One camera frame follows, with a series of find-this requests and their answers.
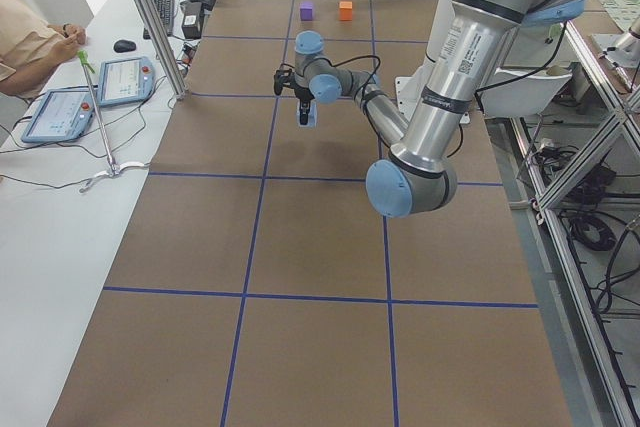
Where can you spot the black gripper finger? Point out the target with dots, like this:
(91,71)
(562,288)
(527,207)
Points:
(304,114)

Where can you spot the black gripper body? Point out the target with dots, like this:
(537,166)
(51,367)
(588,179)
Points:
(302,95)

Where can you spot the light blue foam block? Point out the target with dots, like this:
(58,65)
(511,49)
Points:
(313,118)

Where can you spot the operator forearm beige sleeve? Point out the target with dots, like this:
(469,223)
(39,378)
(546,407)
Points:
(25,37)

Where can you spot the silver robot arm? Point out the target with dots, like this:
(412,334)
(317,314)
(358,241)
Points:
(416,176)

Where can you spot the purple foam block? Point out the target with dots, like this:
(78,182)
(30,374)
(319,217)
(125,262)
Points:
(306,11)

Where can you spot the orange foam block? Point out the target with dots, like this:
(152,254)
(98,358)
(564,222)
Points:
(345,10)

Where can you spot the operator hand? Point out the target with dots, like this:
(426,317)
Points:
(74,36)

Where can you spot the black power adapter box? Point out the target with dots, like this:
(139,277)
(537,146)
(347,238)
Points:
(192,21)

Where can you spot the black keyboard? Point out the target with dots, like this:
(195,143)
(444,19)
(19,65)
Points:
(166,10)

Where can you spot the far teach pendant tablet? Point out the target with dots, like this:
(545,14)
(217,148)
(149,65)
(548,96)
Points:
(125,81)

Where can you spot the teach pendant tablet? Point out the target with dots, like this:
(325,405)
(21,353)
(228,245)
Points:
(62,115)
(125,81)

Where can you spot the black computer mouse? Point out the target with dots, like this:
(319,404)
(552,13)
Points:
(124,46)

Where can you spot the metal reacher stick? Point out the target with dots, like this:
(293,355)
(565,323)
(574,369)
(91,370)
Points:
(114,169)

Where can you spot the near teach pendant tablet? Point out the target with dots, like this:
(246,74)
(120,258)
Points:
(62,115)

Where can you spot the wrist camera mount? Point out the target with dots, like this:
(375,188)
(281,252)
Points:
(284,77)

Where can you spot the white camera pedestal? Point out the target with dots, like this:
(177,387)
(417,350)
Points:
(456,59)

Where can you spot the aluminium frame post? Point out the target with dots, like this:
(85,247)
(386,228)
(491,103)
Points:
(160,41)

